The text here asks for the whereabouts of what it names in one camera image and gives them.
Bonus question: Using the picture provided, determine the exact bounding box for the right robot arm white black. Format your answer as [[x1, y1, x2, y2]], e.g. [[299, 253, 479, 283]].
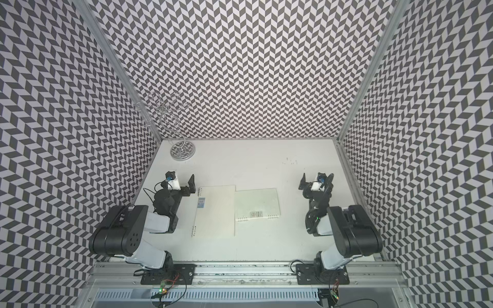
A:
[[299, 173, 383, 273]]

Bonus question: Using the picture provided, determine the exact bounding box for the aluminium front rail frame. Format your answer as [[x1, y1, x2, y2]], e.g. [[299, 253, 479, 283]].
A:
[[75, 261, 416, 307]]

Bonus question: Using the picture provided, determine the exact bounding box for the large white spiral notebook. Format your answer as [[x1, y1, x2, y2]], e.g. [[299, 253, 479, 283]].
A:
[[192, 186, 236, 239]]

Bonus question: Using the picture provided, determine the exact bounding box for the right circuit board with wires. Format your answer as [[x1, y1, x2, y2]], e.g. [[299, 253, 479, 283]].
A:
[[318, 280, 380, 308]]

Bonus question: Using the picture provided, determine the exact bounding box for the silver wire jewelry stand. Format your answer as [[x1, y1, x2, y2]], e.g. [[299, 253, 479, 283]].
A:
[[136, 92, 196, 161]]

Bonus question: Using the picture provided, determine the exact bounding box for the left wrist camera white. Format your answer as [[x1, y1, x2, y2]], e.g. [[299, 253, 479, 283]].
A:
[[166, 175, 181, 191]]

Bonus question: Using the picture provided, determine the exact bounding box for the small white spiral notebook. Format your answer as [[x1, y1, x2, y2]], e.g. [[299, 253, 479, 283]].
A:
[[234, 188, 281, 222]]

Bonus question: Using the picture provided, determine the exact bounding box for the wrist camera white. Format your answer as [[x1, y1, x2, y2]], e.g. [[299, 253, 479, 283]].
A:
[[311, 173, 327, 191], [166, 175, 181, 191]]

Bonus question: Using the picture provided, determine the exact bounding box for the circuit board with wires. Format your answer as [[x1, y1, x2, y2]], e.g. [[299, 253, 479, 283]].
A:
[[318, 280, 380, 308], [150, 273, 188, 308]]

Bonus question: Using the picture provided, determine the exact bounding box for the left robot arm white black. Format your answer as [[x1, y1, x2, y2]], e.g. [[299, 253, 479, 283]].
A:
[[89, 171, 196, 272]]

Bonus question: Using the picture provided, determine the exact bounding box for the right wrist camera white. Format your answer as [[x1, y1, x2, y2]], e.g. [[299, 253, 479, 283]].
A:
[[311, 173, 327, 191]]

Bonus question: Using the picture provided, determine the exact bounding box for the left circuit board with wires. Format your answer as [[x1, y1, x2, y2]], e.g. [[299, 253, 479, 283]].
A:
[[150, 273, 188, 308]]

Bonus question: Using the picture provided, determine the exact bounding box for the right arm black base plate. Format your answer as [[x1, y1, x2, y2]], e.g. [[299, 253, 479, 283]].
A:
[[293, 263, 350, 286]]

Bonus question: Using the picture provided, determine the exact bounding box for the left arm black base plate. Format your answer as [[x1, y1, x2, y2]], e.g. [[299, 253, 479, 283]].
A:
[[141, 263, 196, 286]]

